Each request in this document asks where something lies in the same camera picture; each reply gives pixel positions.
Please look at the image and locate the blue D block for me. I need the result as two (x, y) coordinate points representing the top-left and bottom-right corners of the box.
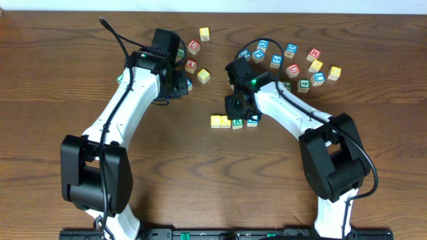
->
(257, 40), (270, 53)

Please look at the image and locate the blue 2 block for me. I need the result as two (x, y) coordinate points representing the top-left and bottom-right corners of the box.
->
(239, 49), (252, 61)

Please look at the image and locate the green Z block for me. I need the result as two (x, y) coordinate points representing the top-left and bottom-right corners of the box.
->
(176, 48), (185, 61)

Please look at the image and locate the red u block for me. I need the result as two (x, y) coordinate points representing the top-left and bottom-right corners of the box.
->
(286, 63), (300, 79)
(187, 39), (201, 55)

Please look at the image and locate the yellow block centre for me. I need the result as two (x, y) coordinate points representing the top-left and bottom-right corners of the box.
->
(197, 69), (211, 84)

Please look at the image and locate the blue T block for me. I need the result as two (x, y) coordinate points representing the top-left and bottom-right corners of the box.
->
(187, 77), (193, 91)

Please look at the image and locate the green 4 block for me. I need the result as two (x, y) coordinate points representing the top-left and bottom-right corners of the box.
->
(297, 79), (310, 93)

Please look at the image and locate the red A block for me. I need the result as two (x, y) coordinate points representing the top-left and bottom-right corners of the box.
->
(184, 59), (197, 74)

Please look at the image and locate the right black cable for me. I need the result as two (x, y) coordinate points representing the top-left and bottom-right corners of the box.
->
(233, 37), (380, 239)

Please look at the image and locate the yellow O block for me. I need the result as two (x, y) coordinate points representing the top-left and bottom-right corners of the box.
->
(220, 115), (232, 128)

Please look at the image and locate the yellow block top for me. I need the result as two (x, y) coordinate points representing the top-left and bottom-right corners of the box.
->
(199, 27), (210, 41)

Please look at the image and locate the left black cable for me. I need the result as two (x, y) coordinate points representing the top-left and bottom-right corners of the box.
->
(83, 16), (187, 240)

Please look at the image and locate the red U block right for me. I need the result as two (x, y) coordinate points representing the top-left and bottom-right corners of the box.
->
(286, 63), (300, 79)

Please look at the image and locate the black cable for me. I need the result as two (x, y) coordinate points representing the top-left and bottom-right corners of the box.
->
(233, 37), (380, 239)
(83, 16), (187, 240)

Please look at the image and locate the red M block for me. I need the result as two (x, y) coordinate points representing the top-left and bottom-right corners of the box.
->
(306, 48), (322, 62)

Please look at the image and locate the blue P block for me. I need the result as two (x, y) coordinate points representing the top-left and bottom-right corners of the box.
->
(252, 49), (265, 64)

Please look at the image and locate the green J block right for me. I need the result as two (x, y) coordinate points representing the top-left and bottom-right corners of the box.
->
(283, 82), (292, 91)

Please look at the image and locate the red U block left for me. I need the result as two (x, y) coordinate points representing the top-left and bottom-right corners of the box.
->
(187, 39), (201, 55)

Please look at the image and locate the green R block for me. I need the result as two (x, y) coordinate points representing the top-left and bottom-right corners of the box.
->
(232, 118), (244, 129)

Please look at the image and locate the green V block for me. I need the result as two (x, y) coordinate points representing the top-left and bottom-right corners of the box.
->
(116, 74), (124, 84)

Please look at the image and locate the yellow block far right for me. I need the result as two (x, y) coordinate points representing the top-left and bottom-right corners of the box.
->
(328, 66), (342, 81)

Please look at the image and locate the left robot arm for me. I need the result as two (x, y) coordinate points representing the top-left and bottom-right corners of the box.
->
(59, 29), (188, 239)

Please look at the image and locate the blue 5 block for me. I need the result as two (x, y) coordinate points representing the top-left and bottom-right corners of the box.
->
(270, 54), (283, 69)

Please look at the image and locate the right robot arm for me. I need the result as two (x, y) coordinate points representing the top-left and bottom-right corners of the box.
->
(225, 57), (376, 239)

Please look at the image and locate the blue l block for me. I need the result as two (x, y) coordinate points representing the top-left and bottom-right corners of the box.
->
(310, 72), (326, 86)
(247, 116), (259, 127)

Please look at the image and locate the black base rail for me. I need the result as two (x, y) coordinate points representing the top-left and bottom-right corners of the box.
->
(59, 227), (394, 240)

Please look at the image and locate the yellow C block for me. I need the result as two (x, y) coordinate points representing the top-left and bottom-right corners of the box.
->
(210, 115), (222, 129)

